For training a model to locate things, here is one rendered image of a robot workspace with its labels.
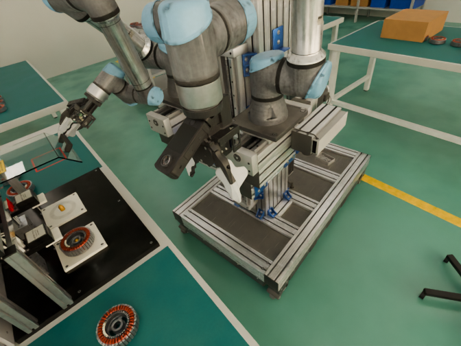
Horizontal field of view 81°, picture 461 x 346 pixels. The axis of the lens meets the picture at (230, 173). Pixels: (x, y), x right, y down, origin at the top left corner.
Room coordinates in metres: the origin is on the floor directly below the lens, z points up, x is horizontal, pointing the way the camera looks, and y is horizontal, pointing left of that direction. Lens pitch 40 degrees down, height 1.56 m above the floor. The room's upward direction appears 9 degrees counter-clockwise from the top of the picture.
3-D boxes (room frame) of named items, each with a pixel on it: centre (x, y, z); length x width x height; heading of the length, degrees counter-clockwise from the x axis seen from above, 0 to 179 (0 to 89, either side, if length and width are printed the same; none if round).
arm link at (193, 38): (0.44, 0.03, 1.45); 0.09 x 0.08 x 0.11; 142
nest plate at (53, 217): (0.84, 0.73, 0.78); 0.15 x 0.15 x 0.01; 35
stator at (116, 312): (0.33, 0.38, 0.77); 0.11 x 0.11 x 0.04
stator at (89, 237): (0.64, 0.59, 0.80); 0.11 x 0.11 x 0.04
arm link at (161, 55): (1.28, 0.17, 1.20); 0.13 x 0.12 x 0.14; 58
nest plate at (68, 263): (0.64, 0.59, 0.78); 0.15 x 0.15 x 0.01; 35
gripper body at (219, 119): (0.45, 0.03, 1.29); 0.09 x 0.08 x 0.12; 134
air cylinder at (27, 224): (0.75, 0.85, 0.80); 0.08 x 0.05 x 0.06; 35
